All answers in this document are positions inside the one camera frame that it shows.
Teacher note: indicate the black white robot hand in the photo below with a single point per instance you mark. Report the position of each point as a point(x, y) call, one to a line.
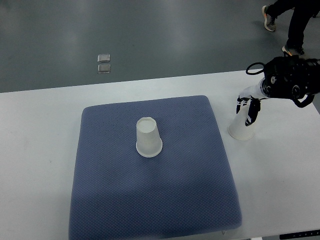
point(250, 105)

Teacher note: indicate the upper metal floor plate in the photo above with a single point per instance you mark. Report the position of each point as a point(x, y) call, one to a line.
point(103, 58)

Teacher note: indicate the blue grey fabric cushion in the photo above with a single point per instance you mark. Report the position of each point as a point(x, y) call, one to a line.
point(188, 188)

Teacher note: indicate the black table control panel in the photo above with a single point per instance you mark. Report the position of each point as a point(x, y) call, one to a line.
point(295, 235)

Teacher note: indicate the walking person black trousers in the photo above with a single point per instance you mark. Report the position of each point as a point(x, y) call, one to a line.
point(303, 10)

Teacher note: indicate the white paper cup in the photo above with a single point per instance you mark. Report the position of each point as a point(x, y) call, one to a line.
point(148, 141)
point(238, 129)

